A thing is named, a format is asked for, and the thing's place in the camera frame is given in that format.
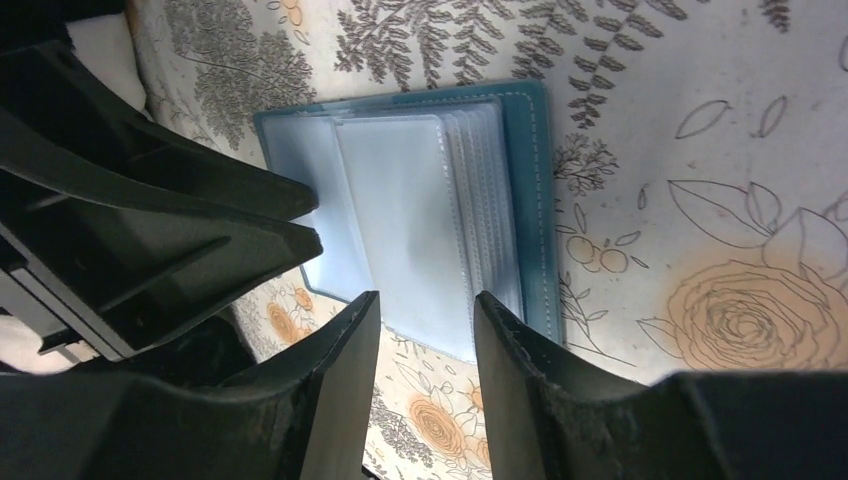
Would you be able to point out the blue card holder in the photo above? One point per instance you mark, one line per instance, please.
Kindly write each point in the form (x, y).
(430, 198)

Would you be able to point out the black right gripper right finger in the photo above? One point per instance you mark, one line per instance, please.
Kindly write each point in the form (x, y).
(550, 414)

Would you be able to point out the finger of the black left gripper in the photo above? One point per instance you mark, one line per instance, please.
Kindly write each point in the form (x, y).
(129, 278)
(53, 93)

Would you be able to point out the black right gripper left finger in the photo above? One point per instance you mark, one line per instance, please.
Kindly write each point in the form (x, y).
(301, 414)

